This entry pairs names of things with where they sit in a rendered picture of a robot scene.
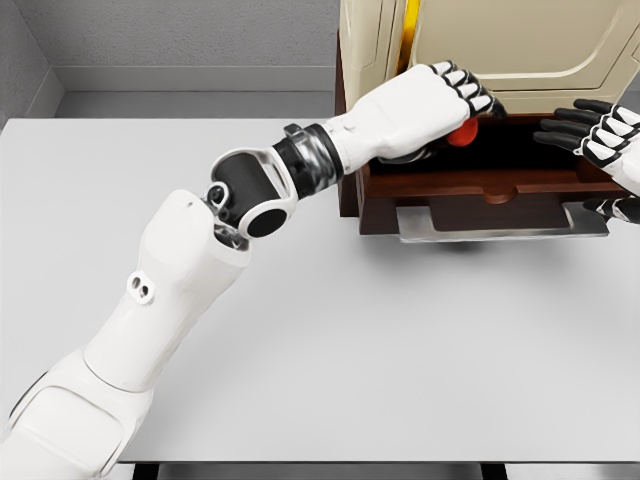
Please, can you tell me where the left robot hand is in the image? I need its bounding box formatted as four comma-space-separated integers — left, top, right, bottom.
368, 59, 508, 166

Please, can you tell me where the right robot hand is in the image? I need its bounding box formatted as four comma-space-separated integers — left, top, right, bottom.
531, 98, 640, 226

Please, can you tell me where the red round switch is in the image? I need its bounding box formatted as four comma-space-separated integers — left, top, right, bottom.
446, 118, 480, 149

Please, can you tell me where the beige and brown cabinet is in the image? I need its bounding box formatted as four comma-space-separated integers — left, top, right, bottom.
333, 0, 640, 219

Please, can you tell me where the brown drawer with metal handle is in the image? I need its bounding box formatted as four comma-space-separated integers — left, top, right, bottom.
358, 113, 634, 245

